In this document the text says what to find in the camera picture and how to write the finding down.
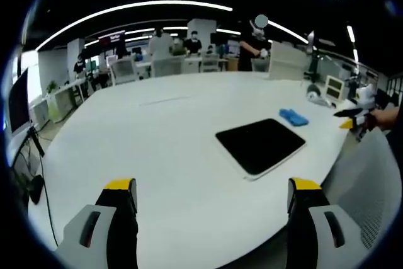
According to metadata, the person's right hand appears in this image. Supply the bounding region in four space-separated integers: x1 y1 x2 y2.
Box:
373 106 401 131

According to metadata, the black cable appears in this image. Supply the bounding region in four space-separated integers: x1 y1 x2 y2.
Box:
28 126 60 248

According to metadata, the blue cleaning cloth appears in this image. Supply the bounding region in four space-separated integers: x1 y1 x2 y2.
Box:
279 108 310 127

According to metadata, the curved ceiling light strip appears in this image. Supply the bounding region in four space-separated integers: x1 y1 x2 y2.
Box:
35 0 234 52

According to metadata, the black rounded desk device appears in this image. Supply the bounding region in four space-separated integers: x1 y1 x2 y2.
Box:
29 174 45 205

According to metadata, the beige small cabinet box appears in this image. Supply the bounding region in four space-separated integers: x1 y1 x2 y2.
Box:
325 74 344 100

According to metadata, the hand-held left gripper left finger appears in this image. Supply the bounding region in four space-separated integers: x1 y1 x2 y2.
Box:
56 177 139 269

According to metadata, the dark computer monitor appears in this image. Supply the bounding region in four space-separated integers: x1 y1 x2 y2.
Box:
6 66 33 139

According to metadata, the grey mesh office chair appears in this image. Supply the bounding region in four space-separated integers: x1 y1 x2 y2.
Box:
320 126 396 251

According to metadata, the white mesh office chair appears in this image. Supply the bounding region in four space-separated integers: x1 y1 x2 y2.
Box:
150 55 186 78
110 57 139 86
200 52 221 74

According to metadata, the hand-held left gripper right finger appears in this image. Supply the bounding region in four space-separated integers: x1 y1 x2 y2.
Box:
286 176 376 269

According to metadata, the black mirror with white frame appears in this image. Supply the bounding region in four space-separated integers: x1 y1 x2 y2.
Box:
215 118 307 182

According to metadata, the white upright board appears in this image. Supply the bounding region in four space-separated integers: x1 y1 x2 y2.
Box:
268 40 312 81

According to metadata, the grey round tape roll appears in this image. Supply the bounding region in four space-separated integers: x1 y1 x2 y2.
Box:
306 82 322 101

